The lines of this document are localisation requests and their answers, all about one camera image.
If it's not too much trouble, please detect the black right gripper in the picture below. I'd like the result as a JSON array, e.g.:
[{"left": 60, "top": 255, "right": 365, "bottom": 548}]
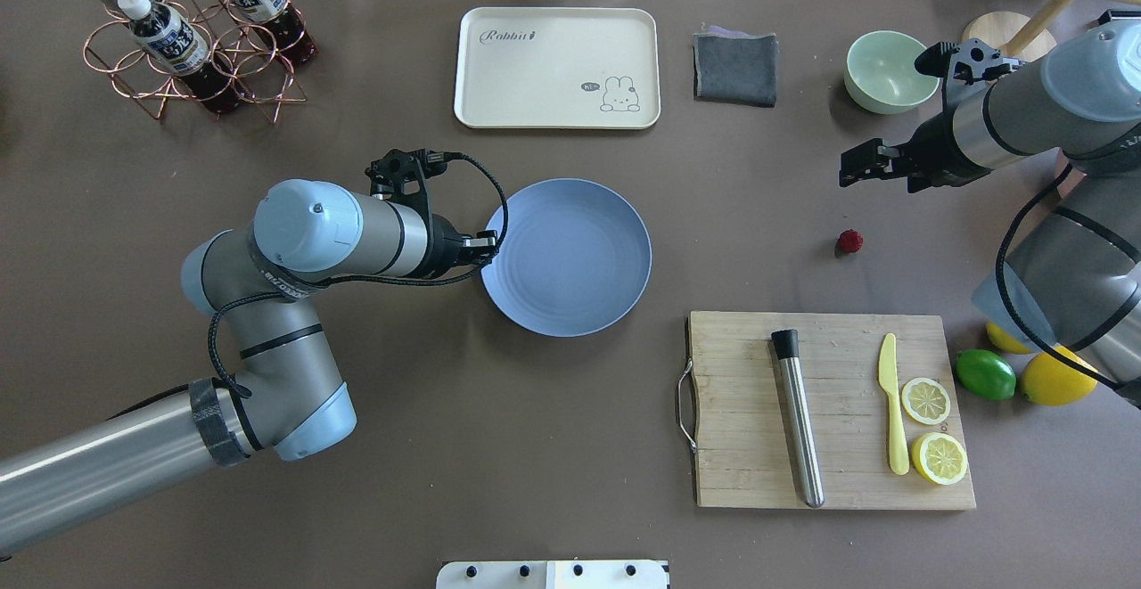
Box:
[{"left": 837, "top": 114, "right": 981, "bottom": 192}]

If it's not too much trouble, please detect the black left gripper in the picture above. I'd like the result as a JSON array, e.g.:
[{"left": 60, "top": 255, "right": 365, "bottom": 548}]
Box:
[{"left": 419, "top": 215, "right": 501, "bottom": 279}]

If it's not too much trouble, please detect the blue plate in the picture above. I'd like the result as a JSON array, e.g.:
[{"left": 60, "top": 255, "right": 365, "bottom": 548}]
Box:
[{"left": 482, "top": 178, "right": 653, "bottom": 338}]

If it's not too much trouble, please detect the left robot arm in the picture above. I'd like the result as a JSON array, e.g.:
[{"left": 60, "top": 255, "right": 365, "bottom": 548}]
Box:
[{"left": 1, "top": 179, "right": 505, "bottom": 558}]

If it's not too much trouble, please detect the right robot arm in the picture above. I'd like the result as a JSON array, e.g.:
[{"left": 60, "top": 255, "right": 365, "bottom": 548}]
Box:
[{"left": 839, "top": 18, "right": 1140, "bottom": 405}]

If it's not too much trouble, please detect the red strawberry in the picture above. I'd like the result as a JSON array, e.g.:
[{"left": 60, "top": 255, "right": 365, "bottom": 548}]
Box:
[{"left": 835, "top": 229, "right": 865, "bottom": 257}]

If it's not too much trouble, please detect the green bowl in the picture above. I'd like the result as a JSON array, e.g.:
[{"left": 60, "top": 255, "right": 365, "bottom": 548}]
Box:
[{"left": 844, "top": 31, "right": 940, "bottom": 115}]

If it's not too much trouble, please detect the grey folded cloth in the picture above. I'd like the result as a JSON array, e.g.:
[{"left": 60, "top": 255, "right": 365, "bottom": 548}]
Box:
[{"left": 693, "top": 26, "right": 780, "bottom": 108}]

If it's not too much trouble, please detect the cream rabbit tray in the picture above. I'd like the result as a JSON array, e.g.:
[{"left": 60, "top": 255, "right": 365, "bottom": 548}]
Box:
[{"left": 453, "top": 7, "right": 661, "bottom": 130}]

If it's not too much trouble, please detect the wooden cup tree stand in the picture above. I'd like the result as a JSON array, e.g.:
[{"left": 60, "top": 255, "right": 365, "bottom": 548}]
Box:
[{"left": 960, "top": 0, "right": 1140, "bottom": 60}]

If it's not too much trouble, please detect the steel muddler black tip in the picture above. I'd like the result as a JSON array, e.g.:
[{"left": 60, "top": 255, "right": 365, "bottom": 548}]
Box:
[{"left": 771, "top": 329, "right": 826, "bottom": 509}]

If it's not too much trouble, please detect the yellow plastic knife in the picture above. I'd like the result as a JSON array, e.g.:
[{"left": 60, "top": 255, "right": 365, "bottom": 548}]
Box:
[{"left": 877, "top": 332, "right": 911, "bottom": 476}]

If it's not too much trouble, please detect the yellow lemon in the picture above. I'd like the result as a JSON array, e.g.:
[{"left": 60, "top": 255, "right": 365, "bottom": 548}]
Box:
[
  {"left": 984, "top": 321, "right": 1038, "bottom": 355},
  {"left": 1022, "top": 352, "right": 1099, "bottom": 406}
]

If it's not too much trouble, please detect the green lime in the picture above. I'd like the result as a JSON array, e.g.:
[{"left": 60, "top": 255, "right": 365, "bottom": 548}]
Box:
[{"left": 954, "top": 349, "right": 1015, "bottom": 401}]

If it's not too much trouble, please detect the lemon half slice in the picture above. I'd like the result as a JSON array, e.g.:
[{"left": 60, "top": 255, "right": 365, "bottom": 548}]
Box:
[
  {"left": 911, "top": 431, "right": 969, "bottom": 485},
  {"left": 900, "top": 377, "right": 952, "bottom": 426}
]

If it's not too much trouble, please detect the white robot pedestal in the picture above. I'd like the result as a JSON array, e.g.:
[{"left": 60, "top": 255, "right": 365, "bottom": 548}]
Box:
[{"left": 436, "top": 558, "right": 671, "bottom": 588}]

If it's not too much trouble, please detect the copper wire bottle rack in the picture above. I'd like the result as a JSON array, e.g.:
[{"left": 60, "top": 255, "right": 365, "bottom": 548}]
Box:
[{"left": 83, "top": 0, "right": 318, "bottom": 123}]

